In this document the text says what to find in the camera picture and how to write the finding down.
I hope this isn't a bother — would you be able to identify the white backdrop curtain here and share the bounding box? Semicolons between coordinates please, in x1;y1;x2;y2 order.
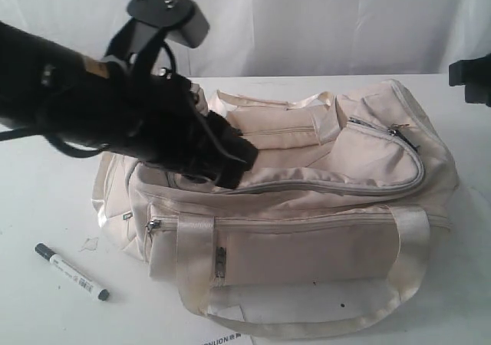
1;0;490;77

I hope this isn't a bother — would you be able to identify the white printed paper sheet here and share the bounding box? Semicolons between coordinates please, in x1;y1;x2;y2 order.
193;324;255;345

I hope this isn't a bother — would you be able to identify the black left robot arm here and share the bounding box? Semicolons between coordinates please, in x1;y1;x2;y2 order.
1;24;259;189

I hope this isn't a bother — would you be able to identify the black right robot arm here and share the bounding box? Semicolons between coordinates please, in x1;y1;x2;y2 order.
448;54;491;107

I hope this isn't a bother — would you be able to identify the cream fabric duffel bag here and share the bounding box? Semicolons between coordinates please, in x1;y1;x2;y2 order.
92;79;458;338

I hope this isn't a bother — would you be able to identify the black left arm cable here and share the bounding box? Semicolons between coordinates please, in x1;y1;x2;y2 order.
0;128;112;160

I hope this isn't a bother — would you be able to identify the white marker with black cap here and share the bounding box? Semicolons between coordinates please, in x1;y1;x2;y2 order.
35;243;110;301

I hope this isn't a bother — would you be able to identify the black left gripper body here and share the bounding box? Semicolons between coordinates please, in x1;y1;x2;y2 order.
97;17;215;169

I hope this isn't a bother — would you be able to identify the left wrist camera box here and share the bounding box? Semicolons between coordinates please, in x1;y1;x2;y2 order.
127;0;209;48

